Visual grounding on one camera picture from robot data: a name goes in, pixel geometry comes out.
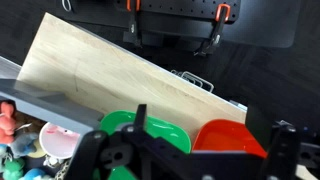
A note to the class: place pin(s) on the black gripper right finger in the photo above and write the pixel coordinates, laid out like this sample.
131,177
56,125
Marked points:
260,126

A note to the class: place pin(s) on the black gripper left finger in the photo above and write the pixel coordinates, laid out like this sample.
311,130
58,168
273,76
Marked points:
140,116

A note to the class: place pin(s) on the green plastic bowl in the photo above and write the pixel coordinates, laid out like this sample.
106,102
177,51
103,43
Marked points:
166,130

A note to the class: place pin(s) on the red plastic bowl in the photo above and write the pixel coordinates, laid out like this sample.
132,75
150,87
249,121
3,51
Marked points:
226,136

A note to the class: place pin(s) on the leopard doll with white face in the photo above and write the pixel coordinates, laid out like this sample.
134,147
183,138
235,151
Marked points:
58,140

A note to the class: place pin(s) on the grey elephant plush doll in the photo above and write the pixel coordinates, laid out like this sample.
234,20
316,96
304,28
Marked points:
23,145

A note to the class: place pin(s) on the salmon plush doll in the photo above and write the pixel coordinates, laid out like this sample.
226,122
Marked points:
6,121

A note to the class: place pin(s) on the orange black bar clamp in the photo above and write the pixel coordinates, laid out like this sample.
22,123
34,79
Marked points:
216,30
133,30

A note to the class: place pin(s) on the grey plastic bin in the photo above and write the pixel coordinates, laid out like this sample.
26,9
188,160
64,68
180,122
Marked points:
50,106

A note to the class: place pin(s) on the black robot table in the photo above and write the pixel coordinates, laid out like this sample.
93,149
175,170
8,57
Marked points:
266,23

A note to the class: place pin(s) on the yellow round disc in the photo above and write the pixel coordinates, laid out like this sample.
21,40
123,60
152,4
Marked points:
37,151

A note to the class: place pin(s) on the black pegboard plate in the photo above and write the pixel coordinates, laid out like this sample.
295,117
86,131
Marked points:
186,8

